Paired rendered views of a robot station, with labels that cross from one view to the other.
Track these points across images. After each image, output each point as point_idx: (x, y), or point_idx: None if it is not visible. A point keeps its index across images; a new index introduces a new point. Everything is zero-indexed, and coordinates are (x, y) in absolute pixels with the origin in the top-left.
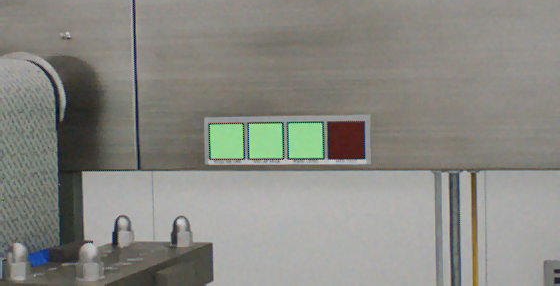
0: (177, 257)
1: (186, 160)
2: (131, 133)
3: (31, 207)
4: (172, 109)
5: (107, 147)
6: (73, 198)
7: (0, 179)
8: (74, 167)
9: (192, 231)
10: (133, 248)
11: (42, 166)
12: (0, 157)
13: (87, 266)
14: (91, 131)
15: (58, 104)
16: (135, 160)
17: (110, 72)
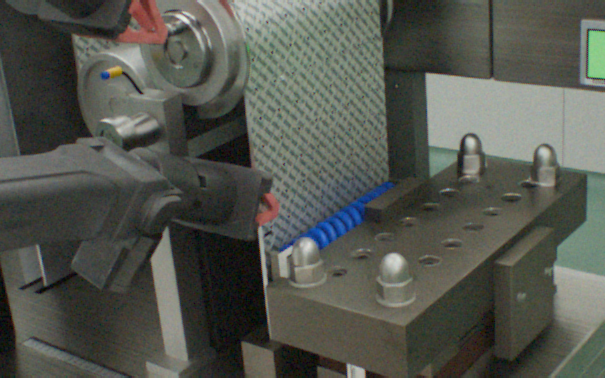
0: (530, 222)
1: (554, 74)
2: (483, 31)
3: (345, 147)
4: (538, 4)
5: (452, 46)
6: (412, 103)
7: (294, 131)
8: (412, 67)
9: (559, 164)
10: (480, 185)
11: (360, 90)
12: (293, 103)
13: (389, 288)
14: (432, 24)
15: (384, 1)
16: (487, 66)
17: None
